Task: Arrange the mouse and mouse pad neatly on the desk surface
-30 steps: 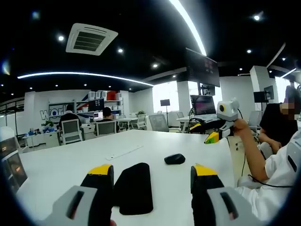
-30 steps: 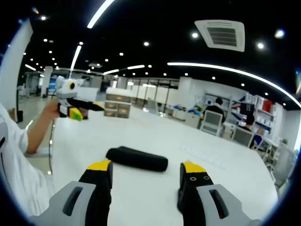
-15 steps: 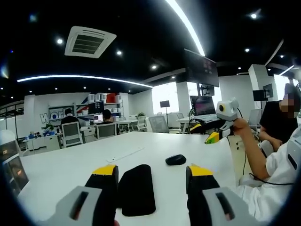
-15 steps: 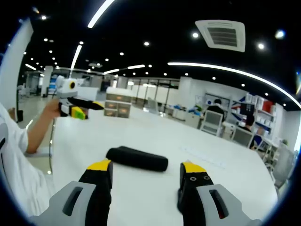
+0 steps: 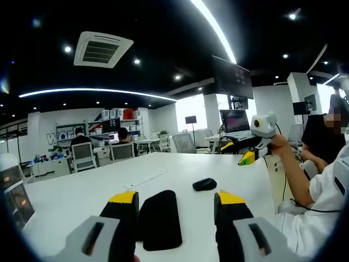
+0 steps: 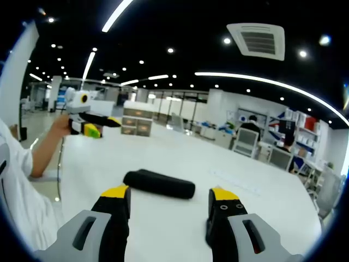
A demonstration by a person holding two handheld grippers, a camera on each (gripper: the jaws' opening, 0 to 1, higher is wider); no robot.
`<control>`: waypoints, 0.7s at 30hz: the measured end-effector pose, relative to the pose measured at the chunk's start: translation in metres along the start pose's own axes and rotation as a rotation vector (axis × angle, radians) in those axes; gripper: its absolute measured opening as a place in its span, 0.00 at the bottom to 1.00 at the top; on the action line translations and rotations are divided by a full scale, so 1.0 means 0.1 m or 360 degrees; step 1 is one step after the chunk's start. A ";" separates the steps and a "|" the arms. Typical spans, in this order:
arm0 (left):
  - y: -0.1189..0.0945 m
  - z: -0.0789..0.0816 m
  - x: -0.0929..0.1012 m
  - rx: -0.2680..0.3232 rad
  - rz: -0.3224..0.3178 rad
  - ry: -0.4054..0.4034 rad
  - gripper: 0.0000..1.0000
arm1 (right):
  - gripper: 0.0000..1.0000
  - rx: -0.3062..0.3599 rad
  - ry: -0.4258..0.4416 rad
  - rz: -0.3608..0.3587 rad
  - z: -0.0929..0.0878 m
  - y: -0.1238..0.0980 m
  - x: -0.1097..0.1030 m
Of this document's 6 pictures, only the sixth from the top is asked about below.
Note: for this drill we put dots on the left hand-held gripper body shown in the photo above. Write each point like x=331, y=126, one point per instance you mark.
x=76, y=105

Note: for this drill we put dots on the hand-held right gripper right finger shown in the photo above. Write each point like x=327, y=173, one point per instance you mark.
x=231, y=234

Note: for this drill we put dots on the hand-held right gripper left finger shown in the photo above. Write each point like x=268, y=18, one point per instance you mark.
x=90, y=234

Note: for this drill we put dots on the black mouse pad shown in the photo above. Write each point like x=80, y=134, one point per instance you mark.
x=161, y=184

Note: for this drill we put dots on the white desk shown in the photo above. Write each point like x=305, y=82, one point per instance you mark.
x=163, y=152

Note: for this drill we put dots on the person's left hand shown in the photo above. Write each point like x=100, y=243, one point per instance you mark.
x=61, y=125

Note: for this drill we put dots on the beige drawer cabinet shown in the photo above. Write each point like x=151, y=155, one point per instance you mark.
x=136, y=121

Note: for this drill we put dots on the ceiling light strip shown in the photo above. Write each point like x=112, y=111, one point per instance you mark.
x=115, y=15
x=88, y=65

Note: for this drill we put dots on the white pillar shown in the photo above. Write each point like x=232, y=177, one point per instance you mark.
x=16, y=79

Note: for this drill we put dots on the grey mesh office chair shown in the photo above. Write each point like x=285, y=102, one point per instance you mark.
x=280, y=159
x=245, y=142

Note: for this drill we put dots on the white storage shelf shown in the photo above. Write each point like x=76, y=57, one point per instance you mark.
x=300, y=133

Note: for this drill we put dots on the long curved ceiling light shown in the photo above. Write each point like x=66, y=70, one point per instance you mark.
x=272, y=82

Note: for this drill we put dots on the ceiling air conditioner vent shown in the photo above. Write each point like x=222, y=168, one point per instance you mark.
x=259, y=41

